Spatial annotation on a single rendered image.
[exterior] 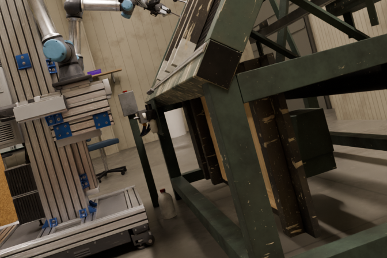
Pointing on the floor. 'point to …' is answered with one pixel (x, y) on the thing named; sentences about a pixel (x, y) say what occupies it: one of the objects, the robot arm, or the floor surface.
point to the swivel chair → (105, 157)
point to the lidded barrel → (175, 122)
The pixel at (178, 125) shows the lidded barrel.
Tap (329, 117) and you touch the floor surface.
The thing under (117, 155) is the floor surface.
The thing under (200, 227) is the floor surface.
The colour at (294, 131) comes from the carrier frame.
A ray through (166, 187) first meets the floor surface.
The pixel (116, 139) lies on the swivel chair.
